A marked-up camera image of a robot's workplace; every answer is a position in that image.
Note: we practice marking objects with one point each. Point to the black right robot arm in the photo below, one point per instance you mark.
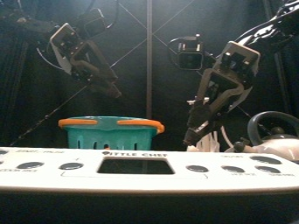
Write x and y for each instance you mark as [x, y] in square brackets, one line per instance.
[278, 27]

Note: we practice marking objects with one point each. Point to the grey vertical frame pole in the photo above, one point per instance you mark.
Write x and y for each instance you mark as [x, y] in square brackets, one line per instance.
[148, 73]

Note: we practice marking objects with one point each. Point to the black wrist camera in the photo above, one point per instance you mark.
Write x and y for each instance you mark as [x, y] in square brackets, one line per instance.
[94, 24]
[191, 58]

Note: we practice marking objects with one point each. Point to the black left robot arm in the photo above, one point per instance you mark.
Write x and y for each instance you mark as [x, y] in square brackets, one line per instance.
[23, 22]

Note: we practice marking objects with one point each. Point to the thin diagonal frame brace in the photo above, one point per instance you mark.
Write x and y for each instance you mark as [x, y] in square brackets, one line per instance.
[58, 107]
[134, 17]

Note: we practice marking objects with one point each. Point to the teal basket with orange rim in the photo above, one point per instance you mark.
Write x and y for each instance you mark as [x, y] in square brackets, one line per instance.
[111, 134]

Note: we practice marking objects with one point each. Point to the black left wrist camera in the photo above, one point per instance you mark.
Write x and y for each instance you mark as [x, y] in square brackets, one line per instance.
[94, 24]

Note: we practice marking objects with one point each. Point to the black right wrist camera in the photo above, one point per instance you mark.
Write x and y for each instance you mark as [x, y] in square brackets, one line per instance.
[191, 58]

